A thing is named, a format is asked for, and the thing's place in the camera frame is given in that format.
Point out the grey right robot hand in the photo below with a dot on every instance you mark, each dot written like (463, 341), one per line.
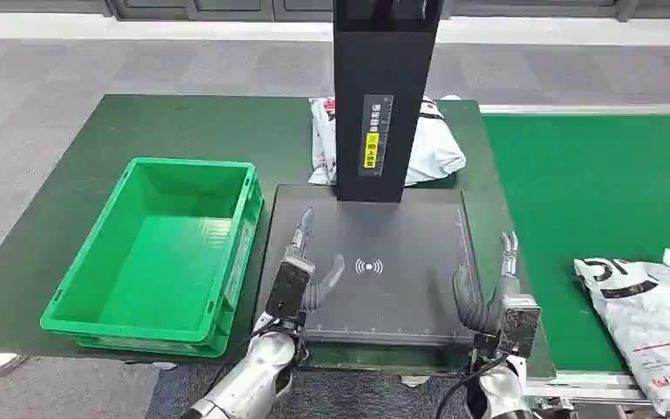
(476, 315)

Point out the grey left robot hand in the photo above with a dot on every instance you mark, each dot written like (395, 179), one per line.
(323, 289)

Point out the grey parcel bag black stripe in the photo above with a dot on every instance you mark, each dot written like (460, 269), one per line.
(647, 324)

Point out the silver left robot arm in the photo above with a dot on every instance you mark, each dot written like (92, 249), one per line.
(248, 381)

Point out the green plastic crate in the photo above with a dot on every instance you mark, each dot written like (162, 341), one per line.
(167, 260)

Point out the black and yellow label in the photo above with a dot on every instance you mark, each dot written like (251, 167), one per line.
(376, 133)

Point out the white parcel bag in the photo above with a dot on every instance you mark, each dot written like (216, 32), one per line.
(433, 150)

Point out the green conveyor belt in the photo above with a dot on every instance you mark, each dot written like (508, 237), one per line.
(589, 185)

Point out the black scanner column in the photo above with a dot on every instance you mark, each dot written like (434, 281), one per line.
(352, 115)

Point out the dark green table mat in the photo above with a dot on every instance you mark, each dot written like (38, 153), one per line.
(52, 231)

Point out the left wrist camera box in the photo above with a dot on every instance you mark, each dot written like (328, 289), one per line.
(289, 292)

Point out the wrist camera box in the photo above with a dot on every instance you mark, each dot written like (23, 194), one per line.
(289, 292)
(520, 326)

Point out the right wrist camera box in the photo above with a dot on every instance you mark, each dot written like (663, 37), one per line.
(520, 326)

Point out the black scanner base plate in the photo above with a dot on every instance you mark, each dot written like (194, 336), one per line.
(381, 300)

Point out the pale table bracket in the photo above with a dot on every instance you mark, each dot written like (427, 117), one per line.
(416, 380)

